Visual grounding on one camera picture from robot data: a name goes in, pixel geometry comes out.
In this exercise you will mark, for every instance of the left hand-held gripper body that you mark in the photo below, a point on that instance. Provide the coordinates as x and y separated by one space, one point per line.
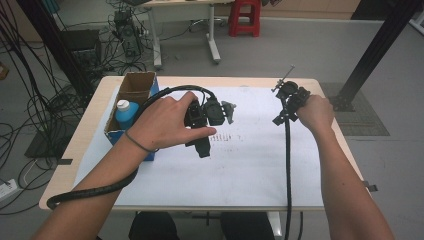
200 116

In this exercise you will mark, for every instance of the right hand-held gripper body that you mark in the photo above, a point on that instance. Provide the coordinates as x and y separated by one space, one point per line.
291 96

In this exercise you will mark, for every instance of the blue bottle with white cap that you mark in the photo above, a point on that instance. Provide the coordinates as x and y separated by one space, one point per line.
128 115

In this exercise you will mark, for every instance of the blue cardboard box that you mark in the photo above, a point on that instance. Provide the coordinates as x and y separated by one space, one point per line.
135 83

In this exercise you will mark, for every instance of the person's right hand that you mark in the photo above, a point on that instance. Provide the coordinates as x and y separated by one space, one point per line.
315 113

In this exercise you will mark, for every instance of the person's left hand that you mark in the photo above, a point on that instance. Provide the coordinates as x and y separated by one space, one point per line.
163 123

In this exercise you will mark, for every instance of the white paper mat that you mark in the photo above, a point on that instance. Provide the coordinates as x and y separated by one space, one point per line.
233 173

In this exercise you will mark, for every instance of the dark hair band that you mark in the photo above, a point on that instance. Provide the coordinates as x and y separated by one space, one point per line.
138 144

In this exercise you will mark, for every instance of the red plastic stool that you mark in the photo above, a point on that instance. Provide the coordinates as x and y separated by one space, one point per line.
244 20

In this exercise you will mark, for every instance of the grey floor mat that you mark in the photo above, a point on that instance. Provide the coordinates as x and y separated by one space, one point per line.
366 123

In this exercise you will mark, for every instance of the white desk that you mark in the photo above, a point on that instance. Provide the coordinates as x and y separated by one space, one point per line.
212 33

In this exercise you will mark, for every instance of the black tape piece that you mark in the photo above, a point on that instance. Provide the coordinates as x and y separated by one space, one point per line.
65 161
370 186

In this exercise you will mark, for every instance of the person's dark pants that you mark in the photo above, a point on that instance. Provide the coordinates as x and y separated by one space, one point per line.
156 230

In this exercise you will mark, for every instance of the white table leg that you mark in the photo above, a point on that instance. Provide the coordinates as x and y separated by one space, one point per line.
275 225

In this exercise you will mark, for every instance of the black equipment box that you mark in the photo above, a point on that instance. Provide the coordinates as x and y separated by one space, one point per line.
81 41

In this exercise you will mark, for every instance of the white power strip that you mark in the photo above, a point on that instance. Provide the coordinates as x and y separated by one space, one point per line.
7 189

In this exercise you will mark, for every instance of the black metal frame post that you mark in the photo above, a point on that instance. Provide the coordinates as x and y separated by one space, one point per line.
376 46
56 46

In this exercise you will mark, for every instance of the black stand base plate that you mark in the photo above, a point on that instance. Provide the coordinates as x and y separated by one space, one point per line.
43 146

